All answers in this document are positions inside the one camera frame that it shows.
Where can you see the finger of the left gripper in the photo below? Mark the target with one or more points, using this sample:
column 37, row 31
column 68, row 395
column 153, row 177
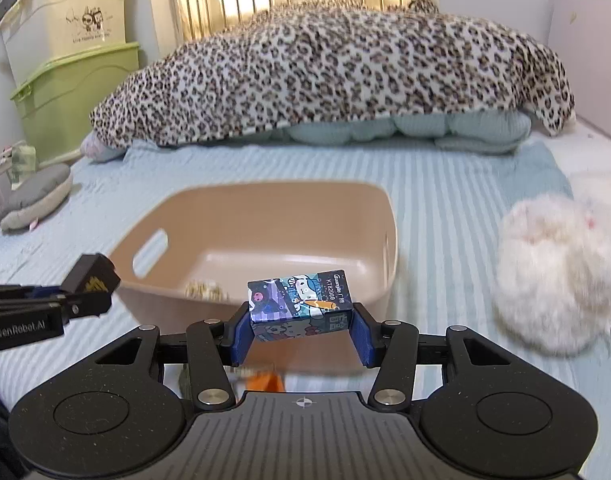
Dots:
column 84, row 305
column 20, row 292

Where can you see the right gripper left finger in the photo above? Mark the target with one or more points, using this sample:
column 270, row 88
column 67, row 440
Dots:
column 212, row 345

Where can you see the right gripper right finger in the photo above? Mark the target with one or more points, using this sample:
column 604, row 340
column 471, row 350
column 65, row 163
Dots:
column 392, row 348

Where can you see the black square box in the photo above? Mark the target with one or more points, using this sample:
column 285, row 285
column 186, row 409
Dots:
column 91, row 273

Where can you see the yellow floral fabric scrunchie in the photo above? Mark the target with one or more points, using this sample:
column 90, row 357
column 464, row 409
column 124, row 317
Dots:
column 208, row 291

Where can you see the cartoon printed card box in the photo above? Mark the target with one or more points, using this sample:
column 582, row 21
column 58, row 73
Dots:
column 300, row 305

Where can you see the orange knitted sock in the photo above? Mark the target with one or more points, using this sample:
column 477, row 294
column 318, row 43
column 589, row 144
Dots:
column 265, row 381

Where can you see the beige plastic storage basket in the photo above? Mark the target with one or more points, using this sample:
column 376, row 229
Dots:
column 233, row 234

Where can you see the grey plush cushion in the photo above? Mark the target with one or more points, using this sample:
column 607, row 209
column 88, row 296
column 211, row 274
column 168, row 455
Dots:
column 36, row 198

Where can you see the blue striped bed quilt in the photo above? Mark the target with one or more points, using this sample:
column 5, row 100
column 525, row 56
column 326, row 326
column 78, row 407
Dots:
column 447, row 207

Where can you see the small pink plush item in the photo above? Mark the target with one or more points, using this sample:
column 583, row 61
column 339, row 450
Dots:
column 94, row 149

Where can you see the white fluffy plush toy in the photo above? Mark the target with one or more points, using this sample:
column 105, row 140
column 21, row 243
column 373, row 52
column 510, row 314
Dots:
column 553, row 273

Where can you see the green plastic storage bin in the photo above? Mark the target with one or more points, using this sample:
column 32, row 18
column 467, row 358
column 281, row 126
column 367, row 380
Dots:
column 55, row 102

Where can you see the light green quilted pillow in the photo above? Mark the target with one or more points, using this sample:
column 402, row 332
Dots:
column 491, row 132

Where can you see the cream plastic storage bin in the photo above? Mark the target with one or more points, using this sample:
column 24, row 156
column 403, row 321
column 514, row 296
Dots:
column 35, row 32

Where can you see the leopard print blanket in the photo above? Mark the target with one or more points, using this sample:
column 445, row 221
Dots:
column 334, row 61

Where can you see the pink headboard panel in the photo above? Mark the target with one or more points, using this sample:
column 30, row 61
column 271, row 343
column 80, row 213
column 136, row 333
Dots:
column 581, row 34

